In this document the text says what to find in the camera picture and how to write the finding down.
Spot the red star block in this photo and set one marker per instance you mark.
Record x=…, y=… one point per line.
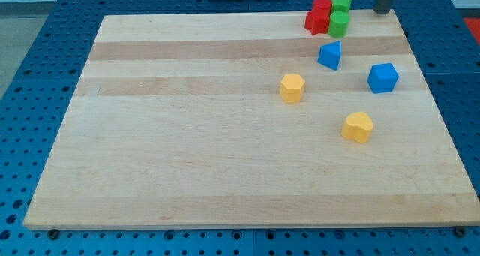
x=317, y=21

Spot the green star block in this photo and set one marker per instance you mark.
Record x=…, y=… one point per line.
x=341, y=5

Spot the yellow hexagon block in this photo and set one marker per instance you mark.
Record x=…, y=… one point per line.
x=292, y=88

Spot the green cylinder block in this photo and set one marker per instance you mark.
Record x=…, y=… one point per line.
x=338, y=24

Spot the red cylinder block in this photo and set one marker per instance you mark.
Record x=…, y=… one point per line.
x=322, y=5

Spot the blue triangle block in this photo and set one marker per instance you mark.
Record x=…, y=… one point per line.
x=330, y=55

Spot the blue cube block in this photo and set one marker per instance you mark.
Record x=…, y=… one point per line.
x=382, y=78

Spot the yellow heart block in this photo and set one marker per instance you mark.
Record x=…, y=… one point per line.
x=358, y=126

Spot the wooden board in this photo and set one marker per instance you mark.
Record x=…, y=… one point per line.
x=177, y=123

